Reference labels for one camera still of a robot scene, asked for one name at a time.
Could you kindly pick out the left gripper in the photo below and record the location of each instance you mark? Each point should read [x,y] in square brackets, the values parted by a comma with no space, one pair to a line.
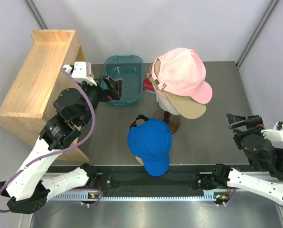
[114,92]

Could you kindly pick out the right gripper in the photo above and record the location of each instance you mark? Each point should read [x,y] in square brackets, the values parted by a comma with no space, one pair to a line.
[253,124]

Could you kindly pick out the pink cap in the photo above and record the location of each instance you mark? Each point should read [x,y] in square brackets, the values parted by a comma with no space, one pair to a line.
[158,89]
[181,72]

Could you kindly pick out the khaki cap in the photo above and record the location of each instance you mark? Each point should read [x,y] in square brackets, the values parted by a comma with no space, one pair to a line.
[187,107]

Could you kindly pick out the blue cap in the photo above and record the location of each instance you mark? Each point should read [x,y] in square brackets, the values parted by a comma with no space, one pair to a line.
[150,140]

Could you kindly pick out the round wooden hat stand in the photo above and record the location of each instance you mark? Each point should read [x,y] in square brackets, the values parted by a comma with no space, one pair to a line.
[139,160]

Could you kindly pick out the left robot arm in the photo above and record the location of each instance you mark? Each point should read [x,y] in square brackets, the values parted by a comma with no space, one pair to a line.
[28,190]

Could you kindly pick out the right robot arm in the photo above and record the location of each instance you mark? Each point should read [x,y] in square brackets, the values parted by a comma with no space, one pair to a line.
[251,136]

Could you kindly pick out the teal plastic bin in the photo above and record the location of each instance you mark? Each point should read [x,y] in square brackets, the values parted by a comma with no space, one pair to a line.
[130,69]

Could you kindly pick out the cream mannequin head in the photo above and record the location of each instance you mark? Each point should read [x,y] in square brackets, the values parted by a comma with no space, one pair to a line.
[166,105]

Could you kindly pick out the dark wooden stand base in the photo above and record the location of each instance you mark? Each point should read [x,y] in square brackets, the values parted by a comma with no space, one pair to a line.
[173,121]

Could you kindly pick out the wooden shelf box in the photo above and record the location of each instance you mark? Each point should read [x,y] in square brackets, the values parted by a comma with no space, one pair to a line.
[29,103]

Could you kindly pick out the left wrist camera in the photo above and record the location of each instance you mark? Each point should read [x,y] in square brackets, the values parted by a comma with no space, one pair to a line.
[81,71]

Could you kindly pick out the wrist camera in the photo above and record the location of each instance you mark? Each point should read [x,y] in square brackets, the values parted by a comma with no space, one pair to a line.
[81,71]
[275,134]

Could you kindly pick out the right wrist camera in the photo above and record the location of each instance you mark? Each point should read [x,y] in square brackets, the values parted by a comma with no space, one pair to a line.
[275,134]

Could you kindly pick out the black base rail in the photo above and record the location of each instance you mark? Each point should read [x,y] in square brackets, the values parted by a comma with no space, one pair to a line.
[118,181]

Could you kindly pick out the left aluminium corner post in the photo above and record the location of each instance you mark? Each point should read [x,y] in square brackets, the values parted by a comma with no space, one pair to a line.
[35,14]

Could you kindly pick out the aluminium corner post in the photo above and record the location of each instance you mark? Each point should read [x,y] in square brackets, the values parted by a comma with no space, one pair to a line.
[35,14]
[257,32]

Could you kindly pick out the grey cable duct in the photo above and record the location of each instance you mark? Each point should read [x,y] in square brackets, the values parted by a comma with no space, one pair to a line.
[93,196]

